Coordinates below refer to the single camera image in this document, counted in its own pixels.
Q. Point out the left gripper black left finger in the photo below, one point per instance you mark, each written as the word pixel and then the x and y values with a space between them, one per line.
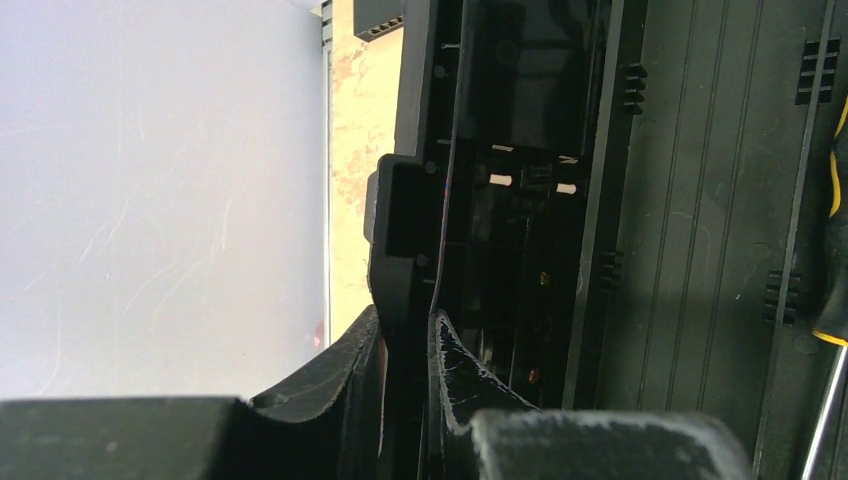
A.
pixel 321 422

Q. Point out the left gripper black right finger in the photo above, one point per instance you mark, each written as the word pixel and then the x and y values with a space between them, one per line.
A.
pixel 479 428

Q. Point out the black plastic toolbox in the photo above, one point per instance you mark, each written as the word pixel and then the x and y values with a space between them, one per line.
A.
pixel 620 206

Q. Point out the black yellow screwdriver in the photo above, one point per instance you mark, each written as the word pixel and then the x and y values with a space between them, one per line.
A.
pixel 831 325

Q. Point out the black network switch box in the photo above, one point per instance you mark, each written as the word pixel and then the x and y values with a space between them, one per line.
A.
pixel 373 19

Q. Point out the aluminium rail frame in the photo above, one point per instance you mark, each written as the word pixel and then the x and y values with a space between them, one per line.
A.
pixel 325 11

